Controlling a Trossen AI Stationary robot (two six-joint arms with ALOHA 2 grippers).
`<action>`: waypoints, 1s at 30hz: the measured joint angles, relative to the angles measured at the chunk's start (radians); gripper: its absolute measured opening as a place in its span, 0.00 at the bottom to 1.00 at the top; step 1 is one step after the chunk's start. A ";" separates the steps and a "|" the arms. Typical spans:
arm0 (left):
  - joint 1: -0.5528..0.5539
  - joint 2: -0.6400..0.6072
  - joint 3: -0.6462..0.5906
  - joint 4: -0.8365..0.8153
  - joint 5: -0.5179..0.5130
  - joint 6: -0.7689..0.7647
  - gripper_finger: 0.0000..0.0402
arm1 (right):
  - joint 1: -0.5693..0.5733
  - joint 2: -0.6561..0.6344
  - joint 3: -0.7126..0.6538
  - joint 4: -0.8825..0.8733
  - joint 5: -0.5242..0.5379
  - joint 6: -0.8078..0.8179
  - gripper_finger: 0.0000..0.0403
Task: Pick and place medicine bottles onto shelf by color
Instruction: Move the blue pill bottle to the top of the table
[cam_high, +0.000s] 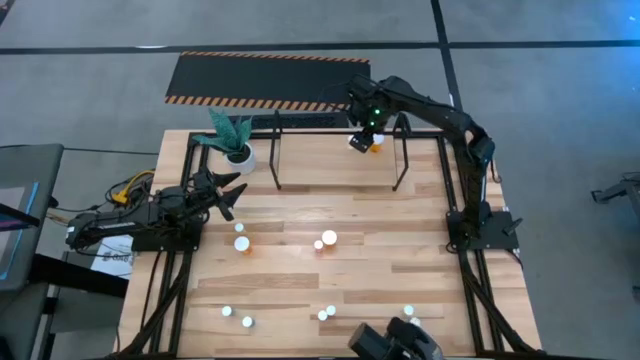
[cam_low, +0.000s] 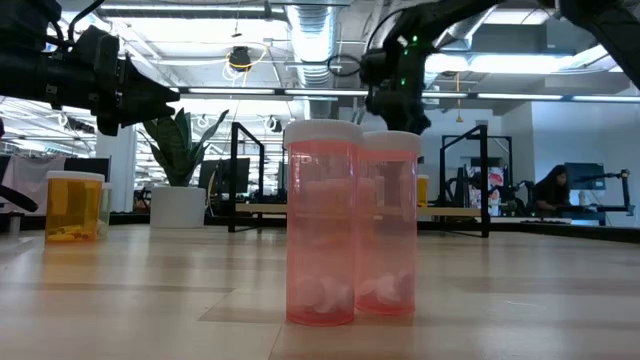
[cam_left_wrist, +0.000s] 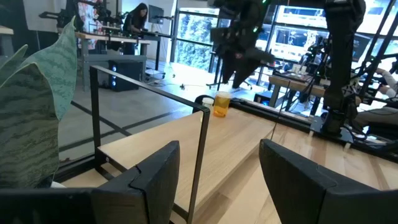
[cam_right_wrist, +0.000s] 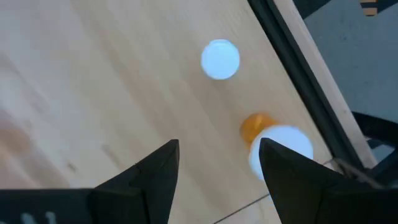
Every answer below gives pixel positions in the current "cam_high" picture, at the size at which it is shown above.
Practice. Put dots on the black aluminium table frame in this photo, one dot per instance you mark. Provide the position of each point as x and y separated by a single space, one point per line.
430 134

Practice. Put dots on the wooden shelf with black legs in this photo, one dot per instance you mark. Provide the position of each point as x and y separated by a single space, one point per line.
325 165

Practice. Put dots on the pink pill bottle white cap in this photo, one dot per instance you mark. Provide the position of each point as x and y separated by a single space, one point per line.
318 244
330 310
322 315

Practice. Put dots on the yellow-green pill bottle white cap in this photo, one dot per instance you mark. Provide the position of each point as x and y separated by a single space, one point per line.
239 227
408 310
415 321

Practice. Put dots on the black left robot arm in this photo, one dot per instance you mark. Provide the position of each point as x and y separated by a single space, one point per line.
110 227

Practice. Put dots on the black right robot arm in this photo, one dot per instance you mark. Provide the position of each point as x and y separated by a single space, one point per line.
435 112

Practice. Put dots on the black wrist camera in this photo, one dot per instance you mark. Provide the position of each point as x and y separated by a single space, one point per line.
362 143
202 185

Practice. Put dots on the monitor with blue edge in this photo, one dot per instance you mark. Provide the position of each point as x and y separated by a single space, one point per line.
10 250

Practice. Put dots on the white printed paper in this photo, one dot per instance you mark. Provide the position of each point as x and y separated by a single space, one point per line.
112 255

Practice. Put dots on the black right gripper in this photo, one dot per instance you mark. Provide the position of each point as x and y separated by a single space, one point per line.
372 120

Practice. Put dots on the black hazard-striped floor mat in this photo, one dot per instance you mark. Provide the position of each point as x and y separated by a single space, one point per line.
270 80

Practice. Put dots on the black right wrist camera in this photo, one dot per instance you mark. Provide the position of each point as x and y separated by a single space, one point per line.
362 143

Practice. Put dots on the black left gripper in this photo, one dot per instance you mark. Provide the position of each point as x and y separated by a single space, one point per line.
205 198

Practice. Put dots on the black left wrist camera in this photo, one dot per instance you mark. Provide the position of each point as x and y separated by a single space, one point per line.
202 185

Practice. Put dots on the snake plant in white pot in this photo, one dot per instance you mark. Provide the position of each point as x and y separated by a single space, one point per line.
240 160

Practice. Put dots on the blue pill bottle red pills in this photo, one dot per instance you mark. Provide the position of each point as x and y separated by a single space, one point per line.
227 311
247 321

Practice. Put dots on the orange pill bottle white cap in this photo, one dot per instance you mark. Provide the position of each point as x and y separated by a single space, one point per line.
378 139
242 243
329 237

